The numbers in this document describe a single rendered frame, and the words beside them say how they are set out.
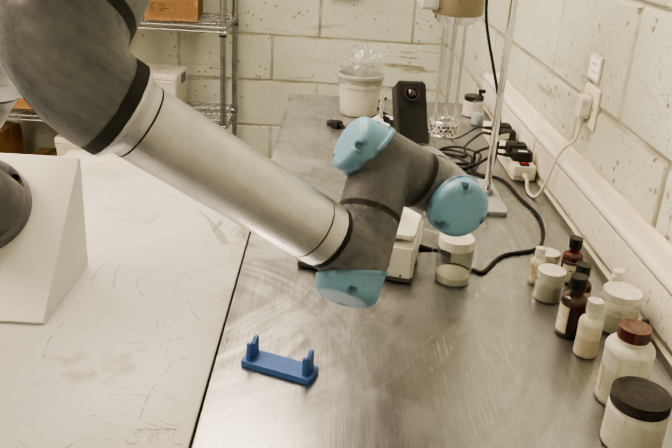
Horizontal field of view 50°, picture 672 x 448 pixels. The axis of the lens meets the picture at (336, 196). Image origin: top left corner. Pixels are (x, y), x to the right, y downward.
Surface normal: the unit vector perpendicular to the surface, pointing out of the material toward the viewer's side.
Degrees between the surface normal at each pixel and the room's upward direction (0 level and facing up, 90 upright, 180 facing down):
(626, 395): 0
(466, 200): 90
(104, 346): 0
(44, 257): 44
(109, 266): 0
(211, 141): 59
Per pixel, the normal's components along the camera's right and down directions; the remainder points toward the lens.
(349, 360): 0.06, -0.93
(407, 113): 0.19, -0.18
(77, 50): 0.49, 0.11
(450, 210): 0.23, 0.36
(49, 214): 0.04, -0.41
